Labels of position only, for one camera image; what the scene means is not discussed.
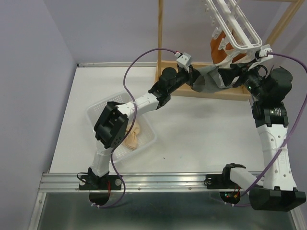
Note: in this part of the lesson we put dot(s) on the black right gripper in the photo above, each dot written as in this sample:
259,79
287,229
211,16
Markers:
229,74

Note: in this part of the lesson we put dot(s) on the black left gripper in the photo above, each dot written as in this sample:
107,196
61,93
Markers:
192,76

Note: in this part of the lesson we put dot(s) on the grey underwear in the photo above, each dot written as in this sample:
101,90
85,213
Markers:
209,80

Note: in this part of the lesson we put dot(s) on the beige striped underwear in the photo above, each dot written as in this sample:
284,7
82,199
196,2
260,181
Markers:
131,141

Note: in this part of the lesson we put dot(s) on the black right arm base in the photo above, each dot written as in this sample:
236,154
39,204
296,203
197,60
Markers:
219,181

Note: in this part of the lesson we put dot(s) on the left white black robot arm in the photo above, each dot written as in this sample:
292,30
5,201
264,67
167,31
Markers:
110,128

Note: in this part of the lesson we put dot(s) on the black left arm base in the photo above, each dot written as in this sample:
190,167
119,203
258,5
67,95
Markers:
89,182

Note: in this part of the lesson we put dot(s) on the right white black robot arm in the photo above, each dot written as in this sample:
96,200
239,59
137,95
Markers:
274,189

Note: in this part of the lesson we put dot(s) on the orange underwear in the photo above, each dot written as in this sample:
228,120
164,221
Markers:
219,55

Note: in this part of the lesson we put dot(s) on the white plastic clip hanger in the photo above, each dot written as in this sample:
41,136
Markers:
240,36

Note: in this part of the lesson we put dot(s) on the clear plastic basket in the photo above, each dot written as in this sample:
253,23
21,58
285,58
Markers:
141,137

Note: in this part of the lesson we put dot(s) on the wooden hanger stand frame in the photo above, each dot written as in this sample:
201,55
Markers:
239,93

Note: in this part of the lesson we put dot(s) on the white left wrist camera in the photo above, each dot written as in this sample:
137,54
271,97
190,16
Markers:
183,60

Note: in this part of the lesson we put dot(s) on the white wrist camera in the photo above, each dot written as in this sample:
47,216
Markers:
262,55
183,60

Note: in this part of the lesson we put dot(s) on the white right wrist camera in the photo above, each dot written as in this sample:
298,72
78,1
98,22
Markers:
262,55

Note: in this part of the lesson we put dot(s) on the aluminium mounting rail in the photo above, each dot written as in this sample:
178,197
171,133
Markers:
135,182

